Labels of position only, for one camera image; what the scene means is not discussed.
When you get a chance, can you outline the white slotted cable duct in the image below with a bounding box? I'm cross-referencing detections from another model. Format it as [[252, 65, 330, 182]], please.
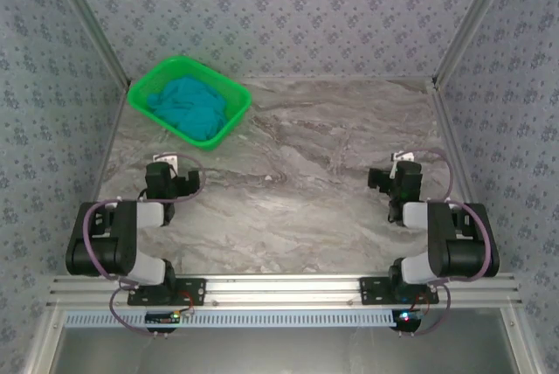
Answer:
[[64, 308, 401, 328]]

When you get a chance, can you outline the aluminium table side rail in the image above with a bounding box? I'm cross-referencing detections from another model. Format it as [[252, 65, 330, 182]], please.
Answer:
[[431, 83, 477, 205], [68, 83, 132, 277]]

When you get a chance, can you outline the aluminium frame leg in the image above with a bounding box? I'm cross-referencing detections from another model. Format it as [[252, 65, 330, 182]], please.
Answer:
[[24, 308, 66, 374], [500, 307, 542, 374]]

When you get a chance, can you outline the green plastic mesh basket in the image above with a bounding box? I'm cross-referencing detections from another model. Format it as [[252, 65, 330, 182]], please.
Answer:
[[127, 55, 253, 153]]

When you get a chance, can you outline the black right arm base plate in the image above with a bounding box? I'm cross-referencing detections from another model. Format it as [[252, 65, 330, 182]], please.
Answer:
[[358, 276, 440, 306]]

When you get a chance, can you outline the aluminium frame post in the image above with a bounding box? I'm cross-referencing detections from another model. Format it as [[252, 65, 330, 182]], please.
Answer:
[[431, 0, 523, 89], [42, 0, 133, 89]]

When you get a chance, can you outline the grey metal sheet panel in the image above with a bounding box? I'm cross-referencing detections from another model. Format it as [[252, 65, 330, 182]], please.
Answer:
[[56, 328, 521, 374]]

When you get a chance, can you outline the small black controller board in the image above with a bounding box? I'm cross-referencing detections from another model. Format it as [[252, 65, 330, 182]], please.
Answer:
[[145, 311, 181, 326], [391, 310, 423, 331]]

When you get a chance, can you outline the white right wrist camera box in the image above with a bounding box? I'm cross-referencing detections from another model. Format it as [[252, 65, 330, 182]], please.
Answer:
[[390, 151, 415, 181]]

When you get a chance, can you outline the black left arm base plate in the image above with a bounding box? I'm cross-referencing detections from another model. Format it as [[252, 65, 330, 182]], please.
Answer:
[[127, 277, 207, 307]]

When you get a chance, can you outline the aluminium mounting rail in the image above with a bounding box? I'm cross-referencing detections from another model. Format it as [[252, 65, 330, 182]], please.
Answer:
[[47, 274, 523, 308]]

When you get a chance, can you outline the teal t-shirt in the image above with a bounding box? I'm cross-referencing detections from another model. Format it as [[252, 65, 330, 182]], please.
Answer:
[[146, 76, 231, 142]]

